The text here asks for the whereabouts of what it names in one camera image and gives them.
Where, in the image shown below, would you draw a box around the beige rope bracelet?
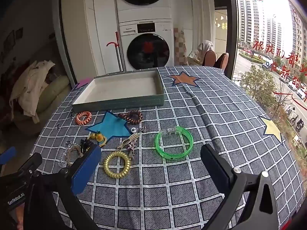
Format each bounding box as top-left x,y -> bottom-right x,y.
63,142 -> 83,167

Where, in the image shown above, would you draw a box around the checked towel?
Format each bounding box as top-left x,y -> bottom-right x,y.
173,27 -> 189,66

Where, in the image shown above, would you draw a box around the white cloth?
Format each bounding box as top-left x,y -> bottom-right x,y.
188,40 -> 215,63

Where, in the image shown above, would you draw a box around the brown chair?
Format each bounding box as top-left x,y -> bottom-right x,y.
214,53 -> 229,70
203,50 -> 216,67

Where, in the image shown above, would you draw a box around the black window frame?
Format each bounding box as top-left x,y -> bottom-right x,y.
227,0 -> 240,78

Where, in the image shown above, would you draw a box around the yellow spiral hair tie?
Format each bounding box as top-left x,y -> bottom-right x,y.
103,150 -> 131,179

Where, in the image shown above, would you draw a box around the red handled mop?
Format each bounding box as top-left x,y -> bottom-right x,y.
107,32 -> 125,72

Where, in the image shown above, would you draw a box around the white cabinet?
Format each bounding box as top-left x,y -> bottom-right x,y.
61,0 -> 120,82

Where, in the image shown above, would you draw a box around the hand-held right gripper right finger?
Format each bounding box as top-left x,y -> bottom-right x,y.
200,144 -> 280,230

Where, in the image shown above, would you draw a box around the yellow pineapple hair tie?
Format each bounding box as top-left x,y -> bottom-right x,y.
87,131 -> 107,148

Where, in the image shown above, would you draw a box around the green jewelry box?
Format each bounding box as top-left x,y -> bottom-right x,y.
71,70 -> 165,113

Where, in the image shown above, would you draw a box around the orange spiral hair tie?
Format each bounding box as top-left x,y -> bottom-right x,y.
75,111 -> 92,125

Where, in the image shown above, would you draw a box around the beige paper bag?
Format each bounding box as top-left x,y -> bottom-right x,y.
187,54 -> 204,66

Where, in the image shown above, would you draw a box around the white washing machine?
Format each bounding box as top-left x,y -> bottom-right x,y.
119,20 -> 174,72

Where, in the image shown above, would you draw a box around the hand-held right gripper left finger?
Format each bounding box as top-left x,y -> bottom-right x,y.
23,144 -> 102,230

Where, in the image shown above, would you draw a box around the red window sticker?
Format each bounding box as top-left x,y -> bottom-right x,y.
252,37 -> 307,101

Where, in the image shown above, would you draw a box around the green transparent bracelet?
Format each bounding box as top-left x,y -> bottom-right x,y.
155,125 -> 194,161

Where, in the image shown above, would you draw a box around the cream sofa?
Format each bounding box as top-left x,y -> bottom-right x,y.
12,75 -> 71,137

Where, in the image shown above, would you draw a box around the brown spiral hair tie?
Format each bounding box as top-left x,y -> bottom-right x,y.
118,110 -> 143,124

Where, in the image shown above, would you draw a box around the black hair clip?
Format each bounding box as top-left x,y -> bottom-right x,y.
79,138 -> 94,154

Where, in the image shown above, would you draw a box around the clear crystal charm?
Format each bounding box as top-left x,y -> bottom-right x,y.
58,141 -> 72,168

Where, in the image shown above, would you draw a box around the wall picture frames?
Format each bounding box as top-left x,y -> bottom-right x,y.
3,27 -> 24,54

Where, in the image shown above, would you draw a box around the white dryer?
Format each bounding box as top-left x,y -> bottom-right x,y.
113,0 -> 172,24

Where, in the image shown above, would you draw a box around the white bead charm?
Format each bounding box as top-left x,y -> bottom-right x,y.
130,125 -> 147,135

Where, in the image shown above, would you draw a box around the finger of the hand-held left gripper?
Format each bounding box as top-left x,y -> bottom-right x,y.
0,147 -> 16,173

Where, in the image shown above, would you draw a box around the beige hair clip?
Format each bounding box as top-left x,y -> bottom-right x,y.
117,133 -> 141,150

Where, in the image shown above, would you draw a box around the checked star tablecloth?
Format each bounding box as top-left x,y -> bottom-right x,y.
30,66 -> 300,230

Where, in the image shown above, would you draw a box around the beige jacket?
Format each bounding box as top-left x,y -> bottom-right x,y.
9,61 -> 56,124

